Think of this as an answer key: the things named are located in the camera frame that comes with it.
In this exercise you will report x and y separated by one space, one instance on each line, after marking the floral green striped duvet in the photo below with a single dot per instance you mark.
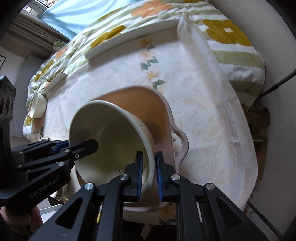
241 63

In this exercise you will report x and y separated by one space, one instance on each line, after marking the green pillow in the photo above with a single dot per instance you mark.
58 45

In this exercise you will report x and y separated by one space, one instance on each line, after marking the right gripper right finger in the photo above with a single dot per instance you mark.
204 212

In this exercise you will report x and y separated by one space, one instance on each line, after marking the left brown curtain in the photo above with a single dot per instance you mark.
28 35

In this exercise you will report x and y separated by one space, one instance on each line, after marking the light blue window cloth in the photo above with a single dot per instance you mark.
69 17

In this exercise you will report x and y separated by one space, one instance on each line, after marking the grey bed headboard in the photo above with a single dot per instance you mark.
28 69

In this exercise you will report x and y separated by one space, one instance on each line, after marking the person's left hand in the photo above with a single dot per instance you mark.
28 223

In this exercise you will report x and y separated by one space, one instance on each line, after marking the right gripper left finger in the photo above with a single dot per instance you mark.
96 212

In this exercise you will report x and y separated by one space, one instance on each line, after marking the pink square handled bowl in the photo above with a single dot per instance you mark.
152 108

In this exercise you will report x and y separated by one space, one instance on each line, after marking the cream round bowl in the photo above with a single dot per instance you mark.
120 135

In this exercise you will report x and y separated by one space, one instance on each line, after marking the window with white frame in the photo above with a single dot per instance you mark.
38 7

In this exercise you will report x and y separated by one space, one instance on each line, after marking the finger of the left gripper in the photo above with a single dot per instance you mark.
40 149
34 168

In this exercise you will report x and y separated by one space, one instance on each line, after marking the framed town picture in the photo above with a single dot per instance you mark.
2 60

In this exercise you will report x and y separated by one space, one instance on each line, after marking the black floor lamp stand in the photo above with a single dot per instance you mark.
278 85

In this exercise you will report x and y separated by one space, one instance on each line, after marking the white ribbed small bowl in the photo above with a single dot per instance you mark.
39 106

